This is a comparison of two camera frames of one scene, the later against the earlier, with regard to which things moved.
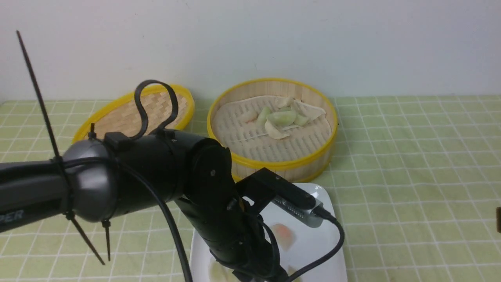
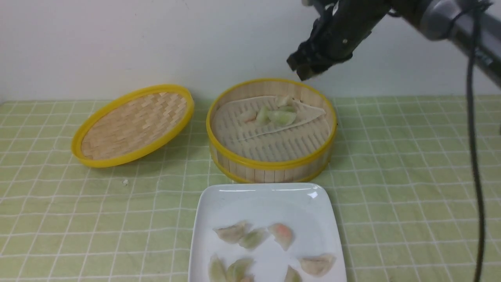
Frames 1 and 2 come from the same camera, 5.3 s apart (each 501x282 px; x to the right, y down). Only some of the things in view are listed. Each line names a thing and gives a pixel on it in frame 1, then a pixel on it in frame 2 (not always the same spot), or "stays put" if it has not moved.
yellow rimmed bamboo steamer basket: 288,125 stays put
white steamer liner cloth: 253,143 stays put
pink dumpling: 249,116 stays put
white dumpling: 274,133 to 317,264
